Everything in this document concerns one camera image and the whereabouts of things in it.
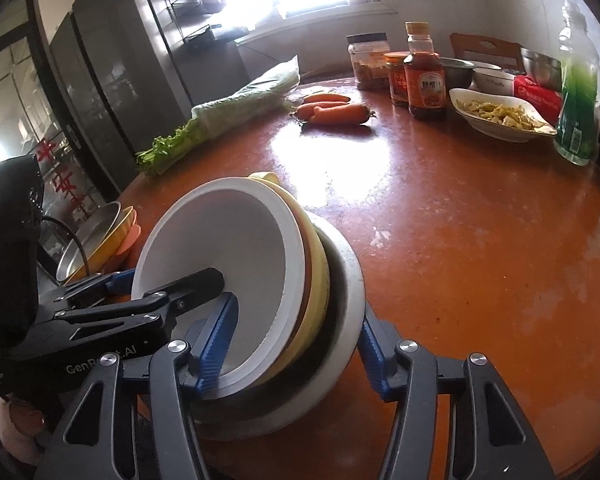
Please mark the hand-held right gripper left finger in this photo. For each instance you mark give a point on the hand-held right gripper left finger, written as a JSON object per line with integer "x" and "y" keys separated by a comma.
{"x": 220, "y": 340}

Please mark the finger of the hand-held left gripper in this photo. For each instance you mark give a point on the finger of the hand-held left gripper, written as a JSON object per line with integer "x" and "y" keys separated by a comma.
{"x": 117, "y": 282}
{"x": 195, "y": 285}

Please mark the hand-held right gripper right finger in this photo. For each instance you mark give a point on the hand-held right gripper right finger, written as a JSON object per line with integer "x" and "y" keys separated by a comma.
{"x": 375, "y": 365}

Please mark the pink plastic plate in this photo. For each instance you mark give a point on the pink plastic plate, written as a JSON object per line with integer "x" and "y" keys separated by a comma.
{"x": 130, "y": 245}

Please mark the yellow shell-shaped plate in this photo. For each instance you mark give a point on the yellow shell-shaped plate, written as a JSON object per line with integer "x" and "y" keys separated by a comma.
{"x": 115, "y": 240}

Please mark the steel plate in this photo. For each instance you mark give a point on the steel plate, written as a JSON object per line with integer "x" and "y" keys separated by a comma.
{"x": 95, "y": 230}

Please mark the white paper bowl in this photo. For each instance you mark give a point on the white paper bowl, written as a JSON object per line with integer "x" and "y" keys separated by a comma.
{"x": 220, "y": 230}

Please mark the large steel bowl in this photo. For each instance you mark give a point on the large steel bowl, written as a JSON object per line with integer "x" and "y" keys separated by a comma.
{"x": 347, "y": 310}

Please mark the person's left hand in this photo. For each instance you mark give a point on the person's left hand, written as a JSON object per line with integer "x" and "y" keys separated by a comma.
{"x": 20, "y": 425}

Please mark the glass door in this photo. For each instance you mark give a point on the glass door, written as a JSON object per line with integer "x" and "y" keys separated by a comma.
{"x": 20, "y": 110}

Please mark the bagged celery bunch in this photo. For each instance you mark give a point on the bagged celery bunch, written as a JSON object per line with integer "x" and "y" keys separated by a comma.
{"x": 240, "y": 100}

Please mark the carrot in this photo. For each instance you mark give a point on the carrot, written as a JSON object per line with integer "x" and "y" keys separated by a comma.
{"x": 325, "y": 98}
{"x": 340, "y": 115}
{"x": 312, "y": 110}

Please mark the dark grey refrigerator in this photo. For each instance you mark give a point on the dark grey refrigerator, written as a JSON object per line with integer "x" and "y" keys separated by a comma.
{"x": 120, "y": 60}

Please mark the white dish of food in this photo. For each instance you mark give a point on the white dish of food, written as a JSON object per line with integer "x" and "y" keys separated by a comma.
{"x": 490, "y": 128}

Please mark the orange-capped sauce bottle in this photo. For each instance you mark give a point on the orange-capped sauce bottle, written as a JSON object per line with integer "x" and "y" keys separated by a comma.
{"x": 425, "y": 90}

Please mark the black-lidded glass jar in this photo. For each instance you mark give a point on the black-lidded glass jar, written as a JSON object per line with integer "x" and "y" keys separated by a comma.
{"x": 367, "y": 65}

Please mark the red-lidded sauce jar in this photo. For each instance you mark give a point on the red-lidded sauce jar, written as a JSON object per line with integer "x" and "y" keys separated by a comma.
{"x": 395, "y": 82}

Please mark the small steel bowl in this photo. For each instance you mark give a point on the small steel bowl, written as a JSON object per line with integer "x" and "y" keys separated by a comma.
{"x": 455, "y": 72}

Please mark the white ceramic bowl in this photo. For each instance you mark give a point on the white ceramic bowl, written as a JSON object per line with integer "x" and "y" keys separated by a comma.
{"x": 487, "y": 65}
{"x": 492, "y": 82}

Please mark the red tissue pack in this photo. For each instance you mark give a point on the red tissue pack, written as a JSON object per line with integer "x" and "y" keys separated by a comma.
{"x": 535, "y": 92}

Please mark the green drink bottle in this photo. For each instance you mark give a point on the green drink bottle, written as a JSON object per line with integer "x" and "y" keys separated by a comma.
{"x": 575, "y": 110}

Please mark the wooden chair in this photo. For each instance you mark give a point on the wooden chair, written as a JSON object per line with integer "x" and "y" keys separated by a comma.
{"x": 480, "y": 45}

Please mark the steel cup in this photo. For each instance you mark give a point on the steel cup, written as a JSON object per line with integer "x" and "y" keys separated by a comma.
{"x": 540, "y": 67}

